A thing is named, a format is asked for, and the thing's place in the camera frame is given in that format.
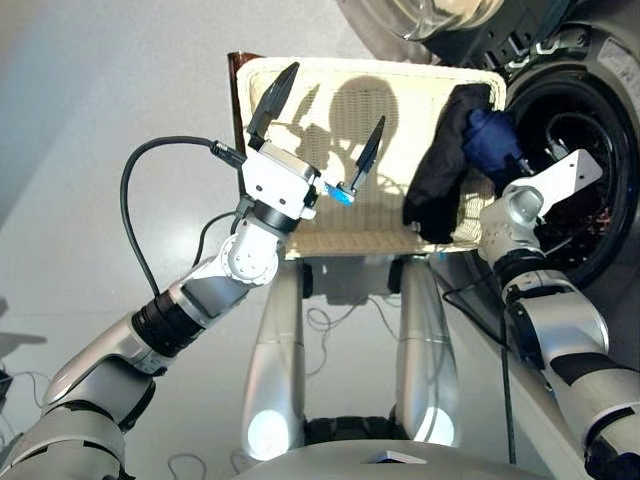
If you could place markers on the pale woven basket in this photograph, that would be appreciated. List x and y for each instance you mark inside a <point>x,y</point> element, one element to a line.
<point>340,225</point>

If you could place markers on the round glass washing machine door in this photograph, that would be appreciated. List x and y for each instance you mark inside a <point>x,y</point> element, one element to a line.
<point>450,20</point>

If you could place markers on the black cloth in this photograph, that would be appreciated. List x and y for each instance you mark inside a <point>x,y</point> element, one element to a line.
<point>440,170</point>

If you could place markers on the silver robot leg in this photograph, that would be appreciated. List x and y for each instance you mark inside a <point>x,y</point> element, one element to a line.
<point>430,350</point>
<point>272,360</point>

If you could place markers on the silver robot torso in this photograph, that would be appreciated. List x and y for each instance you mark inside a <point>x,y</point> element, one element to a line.
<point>390,460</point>

